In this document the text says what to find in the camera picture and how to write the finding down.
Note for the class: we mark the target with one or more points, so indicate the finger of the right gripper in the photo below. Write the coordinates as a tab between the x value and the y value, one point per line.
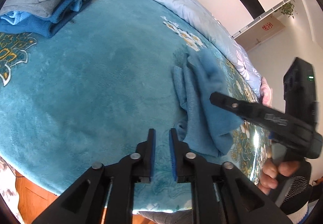
252	112

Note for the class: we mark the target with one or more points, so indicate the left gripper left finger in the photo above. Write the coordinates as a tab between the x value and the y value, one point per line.
104	193

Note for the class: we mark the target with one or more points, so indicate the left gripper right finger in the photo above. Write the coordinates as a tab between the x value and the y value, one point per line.
221	193

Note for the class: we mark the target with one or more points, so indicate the blue fleece garment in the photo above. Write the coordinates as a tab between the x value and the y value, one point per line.
206	128

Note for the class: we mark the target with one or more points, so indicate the person's right hand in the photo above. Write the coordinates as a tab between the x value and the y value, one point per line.
270	171

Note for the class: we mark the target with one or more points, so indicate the pink floral quilt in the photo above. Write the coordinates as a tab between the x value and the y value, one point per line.
266	93

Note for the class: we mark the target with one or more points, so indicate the wooden door with red sign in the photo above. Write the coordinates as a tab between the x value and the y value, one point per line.
260	32

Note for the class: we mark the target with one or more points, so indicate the floral plush bed blanket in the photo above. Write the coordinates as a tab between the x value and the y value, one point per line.
93	90

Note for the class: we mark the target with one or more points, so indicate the green hanging plant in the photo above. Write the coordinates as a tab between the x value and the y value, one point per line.
287	9

